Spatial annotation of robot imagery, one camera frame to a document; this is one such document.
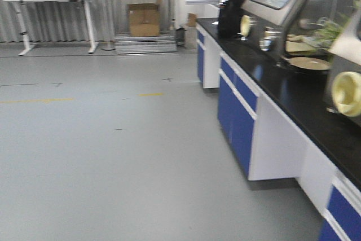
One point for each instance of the metal floor grating stack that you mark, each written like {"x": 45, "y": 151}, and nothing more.
{"x": 164, "y": 43}

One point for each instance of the small cardboard box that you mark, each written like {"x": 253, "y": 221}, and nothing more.
{"x": 191, "y": 20}

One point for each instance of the large open cardboard box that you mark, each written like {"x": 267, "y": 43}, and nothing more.
{"x": 144, "y": 19}

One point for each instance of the blue white lab bench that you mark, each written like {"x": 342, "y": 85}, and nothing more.
{"x": 278, "y": 127}

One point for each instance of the black backpack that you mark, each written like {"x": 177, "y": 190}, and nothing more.
{"x": 229, "y": 18}

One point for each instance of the small glass jar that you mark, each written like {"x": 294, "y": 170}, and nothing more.
{"x": 267, "y": 39}

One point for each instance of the yellow far glove port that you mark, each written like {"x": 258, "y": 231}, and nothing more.
{"x": 245, "y": 25}

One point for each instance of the yellow glove port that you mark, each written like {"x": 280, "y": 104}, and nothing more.
{"x": 245, "y": 25}
{"x": 345, "y": 93}

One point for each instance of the grey curtain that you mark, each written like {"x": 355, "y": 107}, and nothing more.
{"x": 65, "y": 21}

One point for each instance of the round beige plate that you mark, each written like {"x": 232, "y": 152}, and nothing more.
{"x": 309, "y": 64}

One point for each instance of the green plant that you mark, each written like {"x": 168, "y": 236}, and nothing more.
{"x": 329, "y": 30}

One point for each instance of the yellow near glove port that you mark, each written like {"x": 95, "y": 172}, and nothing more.
{"x": 345, "y": 93}

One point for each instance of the metal wall cabinet box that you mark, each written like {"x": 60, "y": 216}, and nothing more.
{"x": 180, "y": 36}

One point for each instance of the white frame standing desk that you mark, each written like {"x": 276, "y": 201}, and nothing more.
{"x": 28, "y": 46}

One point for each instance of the glove box enclosure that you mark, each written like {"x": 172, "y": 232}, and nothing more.
{"x": 293, "y": 23}

